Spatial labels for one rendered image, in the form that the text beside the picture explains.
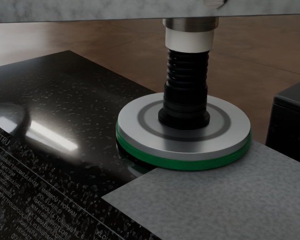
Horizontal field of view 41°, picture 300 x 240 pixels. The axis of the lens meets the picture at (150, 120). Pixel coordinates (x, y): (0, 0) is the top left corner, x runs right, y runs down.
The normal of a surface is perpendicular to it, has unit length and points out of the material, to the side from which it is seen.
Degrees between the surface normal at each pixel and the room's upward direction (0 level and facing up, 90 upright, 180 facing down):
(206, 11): 90
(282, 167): 0
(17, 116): 0
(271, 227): 0
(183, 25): 90
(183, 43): 90
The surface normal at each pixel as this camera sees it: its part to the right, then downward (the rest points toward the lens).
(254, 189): 0.02, -0.88
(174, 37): -0.68, 0.33
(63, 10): -0.44, 0.41
